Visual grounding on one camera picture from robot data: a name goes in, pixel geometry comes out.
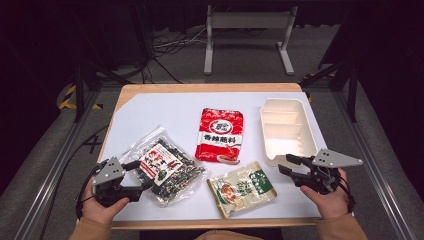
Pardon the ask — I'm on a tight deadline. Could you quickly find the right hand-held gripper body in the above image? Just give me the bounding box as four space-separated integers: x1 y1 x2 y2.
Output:
293 148 364 196

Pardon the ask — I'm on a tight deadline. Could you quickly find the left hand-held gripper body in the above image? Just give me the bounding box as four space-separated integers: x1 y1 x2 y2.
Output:
91 156 143 208

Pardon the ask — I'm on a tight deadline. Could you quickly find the red seasoning packet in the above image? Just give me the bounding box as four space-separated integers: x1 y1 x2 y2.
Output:
194 107 245 166

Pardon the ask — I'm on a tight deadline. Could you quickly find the person's left hand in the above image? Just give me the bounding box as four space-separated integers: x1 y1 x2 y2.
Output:
80 181 132 225

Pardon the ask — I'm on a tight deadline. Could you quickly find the person's right hand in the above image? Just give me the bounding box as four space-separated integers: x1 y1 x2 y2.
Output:
299 169 352 220

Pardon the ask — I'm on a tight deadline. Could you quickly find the white compartment container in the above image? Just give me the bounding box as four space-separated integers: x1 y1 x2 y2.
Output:
259 97 319 168

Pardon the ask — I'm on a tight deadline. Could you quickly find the clear dried seaweed mix packet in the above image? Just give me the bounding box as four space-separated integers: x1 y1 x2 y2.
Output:
119 125 209 208

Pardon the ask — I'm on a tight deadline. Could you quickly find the beige and green food packet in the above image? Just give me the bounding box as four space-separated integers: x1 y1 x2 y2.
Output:
206 161 278 220

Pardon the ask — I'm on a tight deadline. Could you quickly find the white paper sheet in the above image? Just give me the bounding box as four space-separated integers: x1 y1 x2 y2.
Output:
99 91 329 223

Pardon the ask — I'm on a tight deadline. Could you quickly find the black metal stand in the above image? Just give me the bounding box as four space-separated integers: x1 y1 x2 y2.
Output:
70 0 134 123
299 58 360 123

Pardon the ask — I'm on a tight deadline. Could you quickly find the yellow and black floor tape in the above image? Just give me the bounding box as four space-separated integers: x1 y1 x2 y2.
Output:
58 84 104 111

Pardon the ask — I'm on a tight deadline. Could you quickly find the left hand-held gripper cable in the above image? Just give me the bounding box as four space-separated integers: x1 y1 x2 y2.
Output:
75 159 109 220

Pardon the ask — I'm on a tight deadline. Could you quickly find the hand-held gripper cable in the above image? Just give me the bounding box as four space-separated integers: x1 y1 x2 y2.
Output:
337 168 357 214
75 159 109 220

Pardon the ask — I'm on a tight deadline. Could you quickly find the black floor cable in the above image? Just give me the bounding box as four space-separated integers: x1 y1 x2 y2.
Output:
39 124 110 240

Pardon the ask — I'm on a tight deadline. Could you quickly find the right hand-held gripper cable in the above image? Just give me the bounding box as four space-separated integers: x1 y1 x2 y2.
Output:
337 168 357 214

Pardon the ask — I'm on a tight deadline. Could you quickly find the aluminium floor rail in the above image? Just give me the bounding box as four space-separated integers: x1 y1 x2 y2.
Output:
333 89 419 240
12 89 101 240

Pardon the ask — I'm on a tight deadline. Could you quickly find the bundle of floor cables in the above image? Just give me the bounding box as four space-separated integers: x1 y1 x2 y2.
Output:
142 25 208 85

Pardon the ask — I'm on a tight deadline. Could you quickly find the white metal desk frame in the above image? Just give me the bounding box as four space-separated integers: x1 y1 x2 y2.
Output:
203 4 299 76

